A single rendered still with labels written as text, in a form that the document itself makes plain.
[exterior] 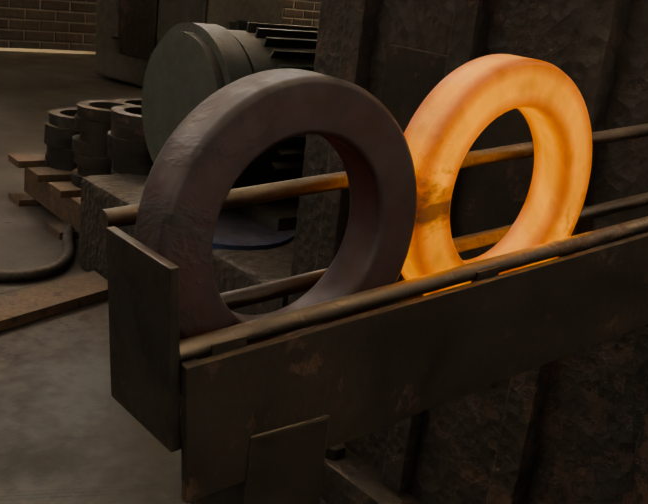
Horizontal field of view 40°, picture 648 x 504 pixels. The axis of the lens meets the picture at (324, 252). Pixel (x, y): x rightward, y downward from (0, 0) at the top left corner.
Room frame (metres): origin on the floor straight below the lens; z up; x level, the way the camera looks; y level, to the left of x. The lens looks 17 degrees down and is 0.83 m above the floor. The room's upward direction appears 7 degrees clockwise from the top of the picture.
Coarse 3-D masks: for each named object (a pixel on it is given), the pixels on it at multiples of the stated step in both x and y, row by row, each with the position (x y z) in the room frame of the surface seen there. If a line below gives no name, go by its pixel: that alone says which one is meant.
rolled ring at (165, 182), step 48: (240, 96) 0.48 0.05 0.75; (288, 96) 0.49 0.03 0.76; (336, 96) 0.51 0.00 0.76; (192, 144) 0.46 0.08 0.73; (240, 144) 0.47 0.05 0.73; (336, 144) 0.54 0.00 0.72; (384, 144) 0.54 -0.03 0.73; (144, 192) 0.47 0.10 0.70; (192, 192) 0.46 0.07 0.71; (384, 192) 0.54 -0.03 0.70; (144, 240) 0.46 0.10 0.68; (192, 240) 0.46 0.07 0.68; (384, 240) 0.55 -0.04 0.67; (192, 288) 0.46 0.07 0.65; (336, 288) 0.54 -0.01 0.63
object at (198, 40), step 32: (192, 32) 1.97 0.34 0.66; (224, 32) 1.95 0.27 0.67; (256, 32) 2.01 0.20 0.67; (288, 32) 2.06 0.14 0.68; (160, 64) 2.03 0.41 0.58; (192, 64) 1.92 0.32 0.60; (224, 64) 1.86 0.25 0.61; (256, 64) 1.93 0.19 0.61; (288, 64) 1.95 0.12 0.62; (160, 96) 2.02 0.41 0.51; (192, 96) 1.91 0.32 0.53; (160, 128) 2.01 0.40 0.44; (256, 160) 1.90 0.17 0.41; (288, 160) 1.96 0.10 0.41; (96, 192) 2.15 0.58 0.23; (128, 192) 2.11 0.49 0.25; (96, 224) 2.14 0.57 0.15; (288, 224) 1.92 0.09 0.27; (96, 256) 2.14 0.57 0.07; (224, 256) 1.72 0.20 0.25; (256, 256) 1.74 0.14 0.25; (288, 256) 1.77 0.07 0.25; (224, 288) 1.69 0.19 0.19
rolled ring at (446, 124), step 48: (432, 96) 0.60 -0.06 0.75; (480, 96) 0.59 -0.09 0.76; (528, 96) 0.63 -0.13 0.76; (576, 96) 0.66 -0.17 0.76; (432, 144) 0.57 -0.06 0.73; (576, 144) 0.67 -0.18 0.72; (432, 192) 0.57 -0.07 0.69; (528, 192) 0.69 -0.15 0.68; (576, 192) 0.68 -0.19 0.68; (432, 240) 0.58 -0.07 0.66; (528, 240) 0.66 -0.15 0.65
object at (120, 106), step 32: (64, 128) 2.66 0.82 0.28; (96, 128) 2.48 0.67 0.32; (128, 128) 2.29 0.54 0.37; (32, 160) 2.74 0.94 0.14; (64, 160) 2.66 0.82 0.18; (96, 160) 2.47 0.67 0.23; (128, 160) 2.30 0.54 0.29; (32, 192) 2.75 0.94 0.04; (64, 192) 2.44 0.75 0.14; (64, 224) 2.52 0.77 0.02
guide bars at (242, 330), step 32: (640, 224) 0.70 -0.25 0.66; (512, 256) 0.61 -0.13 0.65; (544, 256) 0.63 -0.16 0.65; (384, 288) 0.53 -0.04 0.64; (416, 288) 0.54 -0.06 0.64; (256, 320) 0.47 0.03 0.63; (288, 320) 0.48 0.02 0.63; (320, 320) 0.49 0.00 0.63; (192, 352) 0.44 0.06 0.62; (224, 352) 0.45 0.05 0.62
